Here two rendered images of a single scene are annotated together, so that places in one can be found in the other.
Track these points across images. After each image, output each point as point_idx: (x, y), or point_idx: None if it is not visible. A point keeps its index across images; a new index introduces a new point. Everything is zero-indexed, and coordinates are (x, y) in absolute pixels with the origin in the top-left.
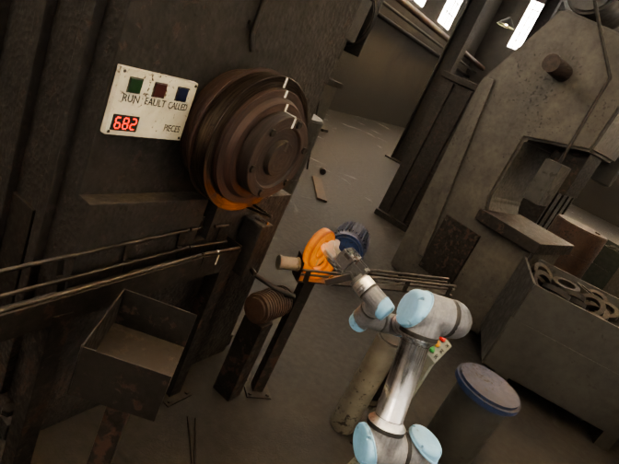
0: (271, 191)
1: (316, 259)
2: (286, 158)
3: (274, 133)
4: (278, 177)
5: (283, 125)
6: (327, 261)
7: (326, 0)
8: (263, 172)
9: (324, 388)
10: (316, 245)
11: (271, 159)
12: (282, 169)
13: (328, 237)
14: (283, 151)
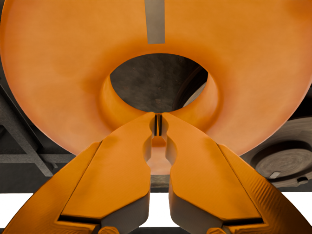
0: (295, 126)
1: (201, 44)
2: (269, 165)
3: (301, 182)
4: (268, 138)
5: (280, 184)
6: (302, 215)
7: (159, 175)
8: (308, 142)
9: None
10: (257, 142)
11: (307, 164)
12: (276, 155)
13: (158, 163)
14: (281, 172)
